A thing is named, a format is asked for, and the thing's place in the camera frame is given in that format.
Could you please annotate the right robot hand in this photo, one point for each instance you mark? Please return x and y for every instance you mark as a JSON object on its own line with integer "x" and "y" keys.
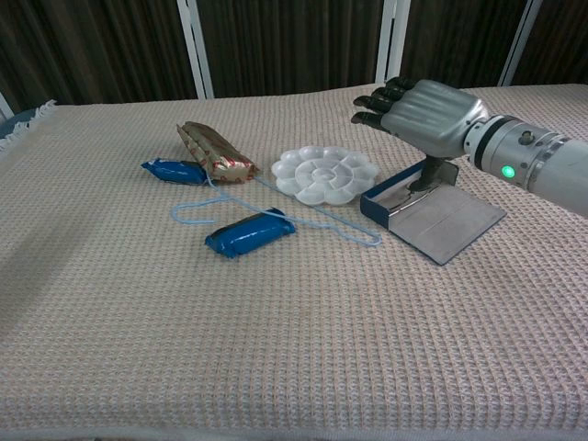
{"x": 432, "y": 119}

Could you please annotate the thin-framed eyeglasses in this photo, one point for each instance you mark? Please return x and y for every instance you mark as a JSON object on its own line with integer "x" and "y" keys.
{"x": 404, "y": 202}

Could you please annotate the blue glasses case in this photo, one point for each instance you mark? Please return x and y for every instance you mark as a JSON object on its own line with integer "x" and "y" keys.
{"x": 445, "y": 225}

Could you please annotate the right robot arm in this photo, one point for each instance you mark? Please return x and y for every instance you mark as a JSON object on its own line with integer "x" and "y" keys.
{"x": 542, "y": 161}

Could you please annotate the white flower paint palette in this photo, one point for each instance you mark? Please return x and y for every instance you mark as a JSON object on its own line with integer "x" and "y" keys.
{"x": 324, "y": 174}

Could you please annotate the dark brown curtain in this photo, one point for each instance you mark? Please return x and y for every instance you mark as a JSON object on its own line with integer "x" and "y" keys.
{"x": 298, "y": 41}

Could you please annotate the gold snack packet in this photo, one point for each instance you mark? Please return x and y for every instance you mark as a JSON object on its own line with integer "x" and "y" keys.
{"x": 220, "y": 158}

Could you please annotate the blue snack packet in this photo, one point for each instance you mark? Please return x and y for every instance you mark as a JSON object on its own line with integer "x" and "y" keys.
{"x": 174, "y": 171}
{"x": 248, "y": 234}

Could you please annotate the beige waffle tablecloth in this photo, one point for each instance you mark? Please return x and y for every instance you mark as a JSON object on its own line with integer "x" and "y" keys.
{"x": 138, "y": 321}

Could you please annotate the grey metal table leg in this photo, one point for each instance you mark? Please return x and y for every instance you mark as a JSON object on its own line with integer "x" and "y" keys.
{"x": 519, "y": 46}
{"x": 195, "y": 50}
{"x": 392, "y": 41}
{"x": 4, "y": 105}

